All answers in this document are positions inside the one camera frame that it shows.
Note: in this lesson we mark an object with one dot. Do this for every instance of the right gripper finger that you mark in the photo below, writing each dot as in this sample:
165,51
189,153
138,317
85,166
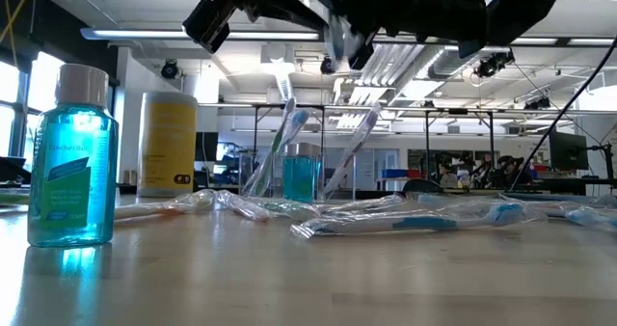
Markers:
361,56

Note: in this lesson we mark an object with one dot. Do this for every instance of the blue toothbrush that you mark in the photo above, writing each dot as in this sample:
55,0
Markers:
366,204
299,119
424,224
593,217
434,199

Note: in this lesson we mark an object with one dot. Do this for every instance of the teal mouthwash bottle white cap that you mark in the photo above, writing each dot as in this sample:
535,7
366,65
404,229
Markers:
72,171
301,176

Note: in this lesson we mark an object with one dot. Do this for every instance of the clear acrylic organizer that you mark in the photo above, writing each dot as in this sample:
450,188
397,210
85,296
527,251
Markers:
337,191

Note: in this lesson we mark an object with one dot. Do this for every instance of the red toothbrush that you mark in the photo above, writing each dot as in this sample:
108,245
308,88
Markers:
250,210

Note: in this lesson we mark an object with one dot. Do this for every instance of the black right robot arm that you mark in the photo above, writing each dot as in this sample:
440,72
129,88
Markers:
525,8

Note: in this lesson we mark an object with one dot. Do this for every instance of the black ceiling spotlight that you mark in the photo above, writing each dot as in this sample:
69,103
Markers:
169,69
328,66
537,104
494,64

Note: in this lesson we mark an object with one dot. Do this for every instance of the long ceiling light bar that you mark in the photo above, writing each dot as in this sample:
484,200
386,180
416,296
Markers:
265,35

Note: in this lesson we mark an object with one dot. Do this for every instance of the blue storage bin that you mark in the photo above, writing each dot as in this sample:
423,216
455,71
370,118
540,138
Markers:
394,173

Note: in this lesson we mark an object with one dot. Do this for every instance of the person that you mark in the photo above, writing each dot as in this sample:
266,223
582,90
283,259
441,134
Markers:
446,174
511,169

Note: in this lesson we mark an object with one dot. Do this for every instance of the dark background screen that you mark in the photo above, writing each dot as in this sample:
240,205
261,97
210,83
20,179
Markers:
206,146

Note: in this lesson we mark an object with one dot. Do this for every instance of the yellow canister with white lid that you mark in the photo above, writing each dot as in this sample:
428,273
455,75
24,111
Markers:
166,147

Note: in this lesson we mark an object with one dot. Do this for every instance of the black computer monitor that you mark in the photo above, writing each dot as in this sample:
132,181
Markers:
569,150

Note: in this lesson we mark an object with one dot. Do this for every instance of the black monitor stand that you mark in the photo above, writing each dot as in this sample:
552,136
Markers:
609,167

